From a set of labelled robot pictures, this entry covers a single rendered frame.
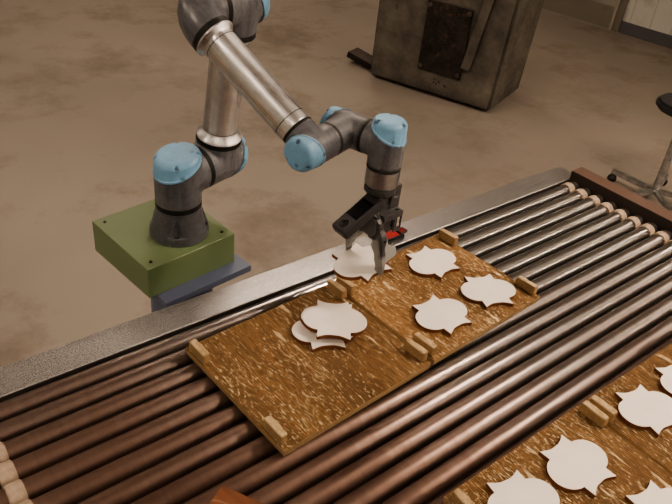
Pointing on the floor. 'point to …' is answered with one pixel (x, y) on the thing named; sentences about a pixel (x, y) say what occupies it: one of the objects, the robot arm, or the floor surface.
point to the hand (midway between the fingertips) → (361, 262)
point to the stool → (660, 167)
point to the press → (454, 46)
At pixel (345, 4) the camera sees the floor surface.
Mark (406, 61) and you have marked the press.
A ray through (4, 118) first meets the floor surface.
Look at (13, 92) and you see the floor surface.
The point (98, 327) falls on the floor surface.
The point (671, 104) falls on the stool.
